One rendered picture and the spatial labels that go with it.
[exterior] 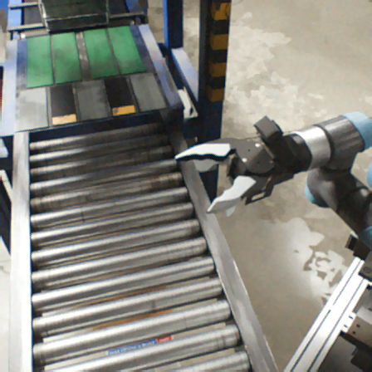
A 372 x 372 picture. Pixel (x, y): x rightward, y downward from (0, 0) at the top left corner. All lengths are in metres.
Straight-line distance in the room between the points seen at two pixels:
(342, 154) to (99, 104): 1.04
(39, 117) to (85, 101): 0.18
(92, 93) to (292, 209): 1.22
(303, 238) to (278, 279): 0.28
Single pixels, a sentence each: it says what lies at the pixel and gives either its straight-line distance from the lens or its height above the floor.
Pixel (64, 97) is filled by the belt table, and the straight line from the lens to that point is 1.71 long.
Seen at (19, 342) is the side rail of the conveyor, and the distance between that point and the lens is 1.07.
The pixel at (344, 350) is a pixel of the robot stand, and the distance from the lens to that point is 1.74.
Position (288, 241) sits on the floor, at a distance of 2.21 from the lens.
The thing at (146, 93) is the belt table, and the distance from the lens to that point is 1.67.
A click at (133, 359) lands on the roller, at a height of 0.80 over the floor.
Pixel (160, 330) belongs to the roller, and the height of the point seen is 0.79.
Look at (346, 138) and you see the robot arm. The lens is 0.80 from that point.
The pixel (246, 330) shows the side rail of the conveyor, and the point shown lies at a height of 0.80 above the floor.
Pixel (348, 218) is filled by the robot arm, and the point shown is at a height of 1.12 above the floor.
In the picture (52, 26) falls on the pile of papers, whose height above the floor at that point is 0.82.
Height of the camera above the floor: 1.72
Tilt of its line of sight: 46 degrees down
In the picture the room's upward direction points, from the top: straight up
